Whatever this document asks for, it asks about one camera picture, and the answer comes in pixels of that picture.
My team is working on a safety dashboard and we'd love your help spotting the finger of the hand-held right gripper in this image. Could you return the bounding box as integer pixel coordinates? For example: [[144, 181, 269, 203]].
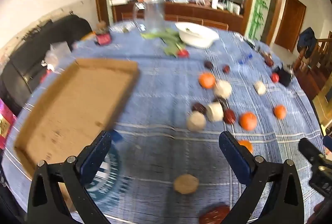
[[323, 133, 332, 155], [298, 137, 325, 166]]

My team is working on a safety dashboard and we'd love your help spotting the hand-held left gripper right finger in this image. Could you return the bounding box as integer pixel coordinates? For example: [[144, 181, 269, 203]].
[[218, 131, 304, 224]]

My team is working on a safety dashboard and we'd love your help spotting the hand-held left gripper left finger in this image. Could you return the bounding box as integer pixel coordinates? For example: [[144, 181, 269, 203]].
[[27, 131, 112, 224]]

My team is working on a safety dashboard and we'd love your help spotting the brown round cake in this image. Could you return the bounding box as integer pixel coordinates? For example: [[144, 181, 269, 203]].
[[173, 174, 200, 195]]

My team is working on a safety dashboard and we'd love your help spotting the brown cardboard box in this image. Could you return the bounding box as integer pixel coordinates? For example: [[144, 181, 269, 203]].
[[13, 58, 140, 211]]

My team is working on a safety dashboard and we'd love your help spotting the wooden chair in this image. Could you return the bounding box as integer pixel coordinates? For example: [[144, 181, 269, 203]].
[[293, 31, 332, 100]]

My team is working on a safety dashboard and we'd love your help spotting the small black box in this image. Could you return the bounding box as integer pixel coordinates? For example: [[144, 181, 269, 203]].
[[279, 66, 293, 87]]

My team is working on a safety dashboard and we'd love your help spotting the blue plaid tablecloth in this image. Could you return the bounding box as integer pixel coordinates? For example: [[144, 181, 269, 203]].
[[2, 19, 326, 224]]

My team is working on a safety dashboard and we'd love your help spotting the red box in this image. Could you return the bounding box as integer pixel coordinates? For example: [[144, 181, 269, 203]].
[[0, 98, 17, 149]]

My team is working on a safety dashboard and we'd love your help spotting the small blue object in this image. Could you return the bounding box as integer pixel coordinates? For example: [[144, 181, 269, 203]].
[[238, 53, 253, 64]]

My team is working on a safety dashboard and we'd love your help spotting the dark blue jacket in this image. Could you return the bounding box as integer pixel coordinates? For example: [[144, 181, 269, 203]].
[[297, 27, 317, 59]]

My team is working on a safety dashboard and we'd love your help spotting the clear plastic bag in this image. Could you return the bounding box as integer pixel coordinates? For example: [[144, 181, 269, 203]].
[[44, 41, 73, 71]]

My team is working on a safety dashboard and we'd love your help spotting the black canister with red label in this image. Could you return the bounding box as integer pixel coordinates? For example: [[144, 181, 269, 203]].
[[95, 22, 112, 46]]

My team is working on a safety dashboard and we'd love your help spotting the black sofa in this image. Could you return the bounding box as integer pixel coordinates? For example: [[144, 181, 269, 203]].
[[0, 15, 92, 116]]

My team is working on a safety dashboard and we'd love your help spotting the wooden door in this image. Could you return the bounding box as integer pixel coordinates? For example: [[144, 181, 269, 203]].
[[274, 0, 307, 53]]

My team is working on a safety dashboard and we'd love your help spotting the white bowl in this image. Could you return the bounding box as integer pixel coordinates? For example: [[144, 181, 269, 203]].
[[175, 22, 220, 48]]

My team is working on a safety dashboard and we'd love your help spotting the green leafy vegetable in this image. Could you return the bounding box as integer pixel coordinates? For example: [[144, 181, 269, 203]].
[[141, 28, 186, 57]]

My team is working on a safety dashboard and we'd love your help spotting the clear glass pitcher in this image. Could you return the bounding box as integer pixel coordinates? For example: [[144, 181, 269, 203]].
[[133, 1, 165, 33]]

